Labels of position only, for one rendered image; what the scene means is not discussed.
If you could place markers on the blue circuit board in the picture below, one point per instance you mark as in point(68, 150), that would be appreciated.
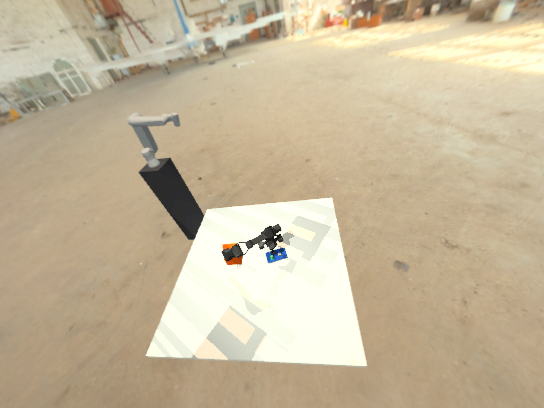
point(275, 255)

